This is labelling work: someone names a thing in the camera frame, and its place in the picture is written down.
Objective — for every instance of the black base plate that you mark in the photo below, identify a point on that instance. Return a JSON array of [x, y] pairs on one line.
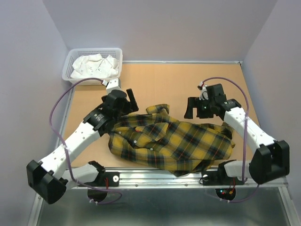
[[214, 178], [106, 179]]

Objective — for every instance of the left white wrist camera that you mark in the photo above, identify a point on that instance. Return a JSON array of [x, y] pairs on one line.
[[113, 84]]

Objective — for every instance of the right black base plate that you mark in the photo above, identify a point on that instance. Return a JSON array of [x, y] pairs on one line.
[[214, 178]]

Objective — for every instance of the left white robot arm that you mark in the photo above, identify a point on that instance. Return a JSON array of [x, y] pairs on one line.
[[53, 175]]

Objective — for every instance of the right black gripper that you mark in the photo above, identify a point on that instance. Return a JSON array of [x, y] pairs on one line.
[[194, 102]]

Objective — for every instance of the white long sleeve shirt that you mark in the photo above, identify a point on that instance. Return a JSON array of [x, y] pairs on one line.
[[95, 66]]

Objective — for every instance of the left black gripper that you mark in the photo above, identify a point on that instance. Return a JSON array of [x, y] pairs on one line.
[[130, 106]]

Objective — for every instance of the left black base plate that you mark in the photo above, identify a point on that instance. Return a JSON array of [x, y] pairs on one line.
[[106, 179]]

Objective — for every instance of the yellow plaid long sleeve shirt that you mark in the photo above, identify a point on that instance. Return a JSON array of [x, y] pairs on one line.
[[155, 139]]

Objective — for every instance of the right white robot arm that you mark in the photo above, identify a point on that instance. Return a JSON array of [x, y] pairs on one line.
[[271, 158]]

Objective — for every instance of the white perforated plastic basket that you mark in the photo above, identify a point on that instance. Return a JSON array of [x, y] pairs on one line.
[[75, 53]]

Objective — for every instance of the aluminium mounting rail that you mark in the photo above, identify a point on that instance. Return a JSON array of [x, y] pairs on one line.
[[147, 178]]

